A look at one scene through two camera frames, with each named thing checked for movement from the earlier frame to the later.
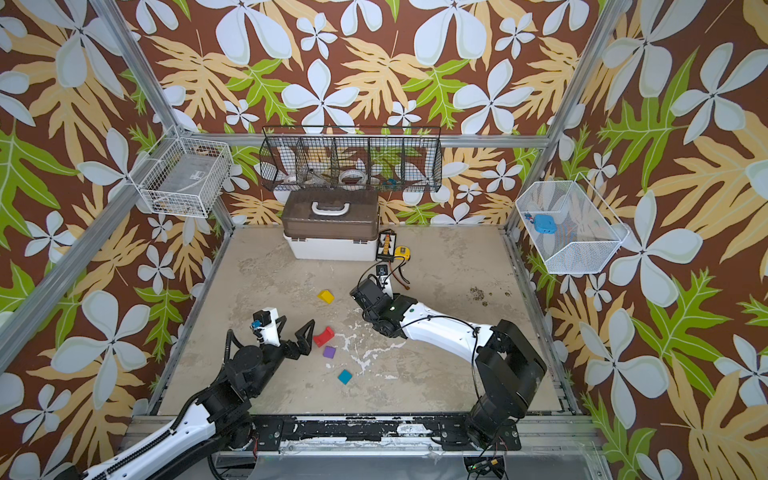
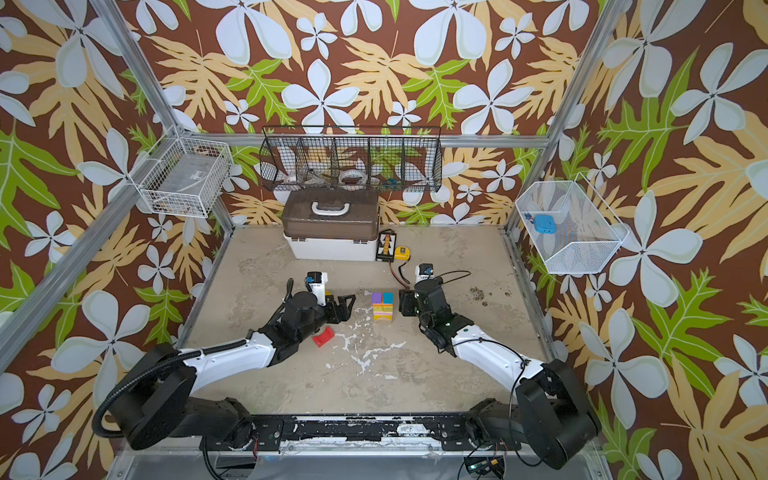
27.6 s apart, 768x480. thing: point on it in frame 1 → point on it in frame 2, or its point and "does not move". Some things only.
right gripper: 370,301 → 417,300
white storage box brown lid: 331,223 does not move
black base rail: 372,433 does not move
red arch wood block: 323,339 does not move
